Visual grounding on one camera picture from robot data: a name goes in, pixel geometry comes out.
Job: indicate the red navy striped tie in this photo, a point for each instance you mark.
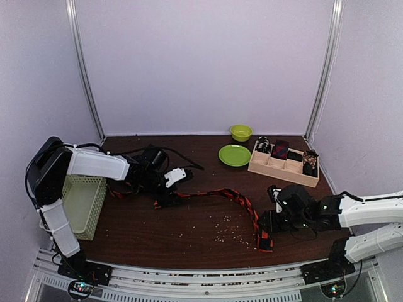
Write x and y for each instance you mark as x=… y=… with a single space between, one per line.
x=245 y=207

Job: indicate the pale green perforated basket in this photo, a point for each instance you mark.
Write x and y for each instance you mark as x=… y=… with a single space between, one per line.
x=82 y=198

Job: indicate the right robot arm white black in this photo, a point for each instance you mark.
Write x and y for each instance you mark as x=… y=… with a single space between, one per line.
x=345 y=210

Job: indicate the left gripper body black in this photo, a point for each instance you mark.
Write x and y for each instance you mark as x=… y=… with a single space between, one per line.
x=150 y=182

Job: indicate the green bowl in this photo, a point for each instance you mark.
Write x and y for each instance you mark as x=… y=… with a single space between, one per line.
x=241 y=133

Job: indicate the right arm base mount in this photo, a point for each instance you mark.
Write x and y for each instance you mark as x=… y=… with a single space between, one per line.
x=325 y=270

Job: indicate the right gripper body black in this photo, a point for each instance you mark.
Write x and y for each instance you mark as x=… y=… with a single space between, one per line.
x=298 y=221

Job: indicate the red navy rolled tie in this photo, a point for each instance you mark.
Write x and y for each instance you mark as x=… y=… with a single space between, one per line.
x=280 y=149

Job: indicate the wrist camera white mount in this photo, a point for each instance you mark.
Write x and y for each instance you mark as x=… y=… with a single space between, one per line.
x=273 y=192
x=176 y=175

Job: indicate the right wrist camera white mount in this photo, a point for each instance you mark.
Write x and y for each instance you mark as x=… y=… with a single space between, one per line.
x=273 y=192

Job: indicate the right aluminium frame post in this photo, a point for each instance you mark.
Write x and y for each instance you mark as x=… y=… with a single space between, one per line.
x=329 y=60

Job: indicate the green plate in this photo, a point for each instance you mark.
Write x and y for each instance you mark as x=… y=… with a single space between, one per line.
x=234 y=155

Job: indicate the brown patterned rolled tie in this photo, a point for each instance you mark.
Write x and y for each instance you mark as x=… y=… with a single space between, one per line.
x=310 y=165

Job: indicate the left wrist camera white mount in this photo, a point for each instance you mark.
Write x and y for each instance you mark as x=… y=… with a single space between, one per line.
x=176 y=175

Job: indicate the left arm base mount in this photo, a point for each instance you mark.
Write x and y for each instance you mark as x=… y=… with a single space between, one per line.
x=78 y=267

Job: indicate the wooden compartment box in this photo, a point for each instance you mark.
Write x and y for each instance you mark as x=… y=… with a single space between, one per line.
x=285 y=170

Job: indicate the left aluminium frame post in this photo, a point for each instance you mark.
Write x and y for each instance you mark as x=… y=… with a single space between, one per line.
x=83 y=71

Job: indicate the aluminium frame post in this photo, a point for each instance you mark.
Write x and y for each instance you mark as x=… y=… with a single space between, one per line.
x=83 y=71
x=329 y=60

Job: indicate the black white patterned rolled tie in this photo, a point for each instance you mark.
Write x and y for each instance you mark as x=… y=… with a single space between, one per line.
x=263 y=145

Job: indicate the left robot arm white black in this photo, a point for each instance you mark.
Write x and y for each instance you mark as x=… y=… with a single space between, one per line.
x=56 y=159

